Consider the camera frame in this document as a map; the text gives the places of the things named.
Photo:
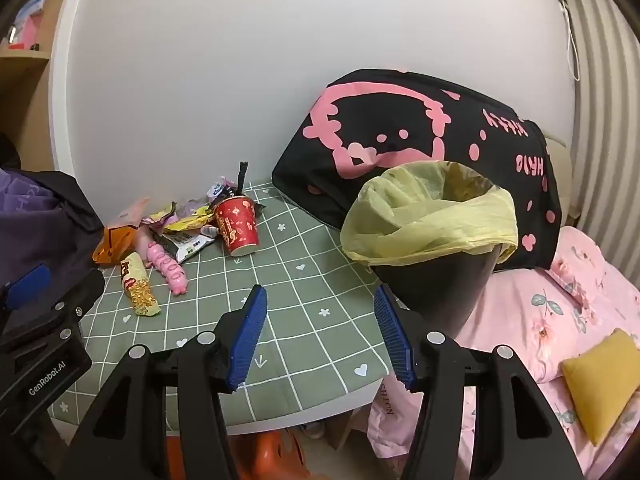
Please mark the green checked tablecloth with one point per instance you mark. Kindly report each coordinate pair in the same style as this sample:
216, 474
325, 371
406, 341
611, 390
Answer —
310, 280

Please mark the yellow snack packet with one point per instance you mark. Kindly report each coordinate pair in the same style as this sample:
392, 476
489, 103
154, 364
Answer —
192, 220

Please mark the wooden shelf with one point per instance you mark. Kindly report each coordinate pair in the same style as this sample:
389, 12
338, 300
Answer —
20, 80

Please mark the orange packet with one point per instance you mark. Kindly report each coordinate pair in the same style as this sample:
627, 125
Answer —
112, 242

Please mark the pink box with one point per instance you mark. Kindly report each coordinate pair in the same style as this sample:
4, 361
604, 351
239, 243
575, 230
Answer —
34, 27

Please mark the pink lettered cloth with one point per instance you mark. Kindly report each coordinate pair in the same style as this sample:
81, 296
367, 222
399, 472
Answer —
387, 410

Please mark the white blue wrapper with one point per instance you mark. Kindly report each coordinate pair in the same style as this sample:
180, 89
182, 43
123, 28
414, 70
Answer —
217, 191

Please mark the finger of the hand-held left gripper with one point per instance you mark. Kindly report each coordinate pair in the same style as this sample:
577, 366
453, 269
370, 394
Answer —
75, 302
30, 280

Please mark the peach packet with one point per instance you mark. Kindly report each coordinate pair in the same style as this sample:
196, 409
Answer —
132, 212

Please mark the dark jacket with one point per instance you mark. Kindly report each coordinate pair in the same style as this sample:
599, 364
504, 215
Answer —
55, 230

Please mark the yellow bin bag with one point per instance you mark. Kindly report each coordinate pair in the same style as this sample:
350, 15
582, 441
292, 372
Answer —
400, 220

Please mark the pink floral blanket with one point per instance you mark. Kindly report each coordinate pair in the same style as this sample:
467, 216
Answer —
525, 320

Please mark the black pink cartoon bag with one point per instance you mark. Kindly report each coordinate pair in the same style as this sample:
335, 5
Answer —
400, 125

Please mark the black wrapper strip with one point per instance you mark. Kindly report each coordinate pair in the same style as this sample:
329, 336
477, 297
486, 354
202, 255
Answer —
242, 175

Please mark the black trash bin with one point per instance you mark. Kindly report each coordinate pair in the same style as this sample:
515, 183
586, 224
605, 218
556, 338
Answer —
430, 290

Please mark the long yellow red packet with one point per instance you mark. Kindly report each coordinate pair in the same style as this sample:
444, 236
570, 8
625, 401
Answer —
140, 290

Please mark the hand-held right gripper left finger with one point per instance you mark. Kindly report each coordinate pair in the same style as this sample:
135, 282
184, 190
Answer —
250, 340

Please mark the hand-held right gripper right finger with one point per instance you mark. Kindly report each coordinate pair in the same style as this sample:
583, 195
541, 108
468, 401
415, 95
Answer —
395, 345

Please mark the small yellow cushion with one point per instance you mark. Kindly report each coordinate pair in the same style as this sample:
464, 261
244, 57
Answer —
600, 385

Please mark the orange stool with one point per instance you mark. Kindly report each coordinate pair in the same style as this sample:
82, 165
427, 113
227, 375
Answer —
260, 460

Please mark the purple cloth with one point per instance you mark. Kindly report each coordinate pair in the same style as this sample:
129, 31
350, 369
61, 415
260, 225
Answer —
20, 195

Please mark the red snack packet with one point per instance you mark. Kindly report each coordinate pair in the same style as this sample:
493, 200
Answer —
240, 227

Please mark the striped curtain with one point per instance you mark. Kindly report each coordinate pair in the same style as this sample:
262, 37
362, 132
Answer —
600, 110

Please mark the pink caterpillar toy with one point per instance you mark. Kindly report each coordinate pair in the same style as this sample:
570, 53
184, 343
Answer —
167, 265

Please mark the beige headboard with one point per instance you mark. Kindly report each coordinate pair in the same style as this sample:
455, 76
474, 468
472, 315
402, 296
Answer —
557, 165

